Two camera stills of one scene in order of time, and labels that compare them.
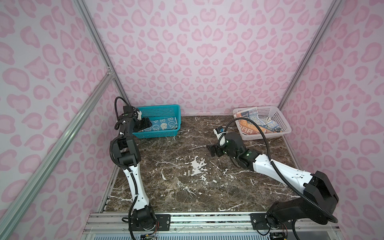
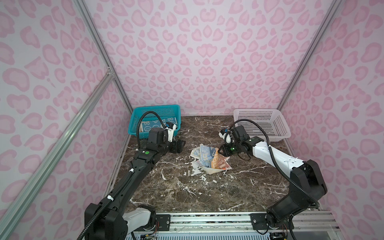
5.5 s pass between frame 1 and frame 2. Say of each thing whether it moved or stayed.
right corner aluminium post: stayed
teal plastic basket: stayed
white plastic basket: stayed
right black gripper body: moved
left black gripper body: moved
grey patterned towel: moved
